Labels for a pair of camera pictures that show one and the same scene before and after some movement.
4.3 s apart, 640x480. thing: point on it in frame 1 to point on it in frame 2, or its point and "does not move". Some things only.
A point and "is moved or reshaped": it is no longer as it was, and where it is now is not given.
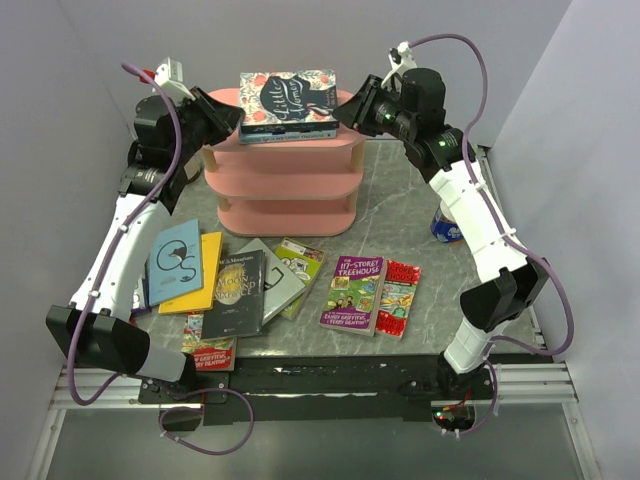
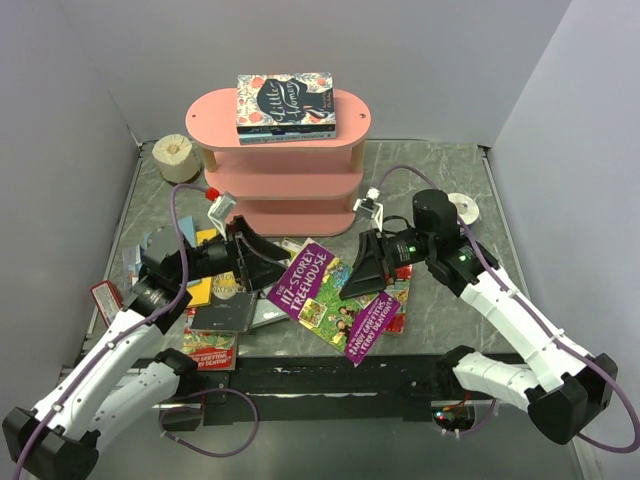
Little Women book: (288, 101) does not move
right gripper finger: (354, 112) to (369, 262)
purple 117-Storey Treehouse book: (354, 296) is moved or reshaped
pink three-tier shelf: (284, 188) does not move
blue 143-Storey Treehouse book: (271, 137) does not move
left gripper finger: (216, 121) to (256, 244)
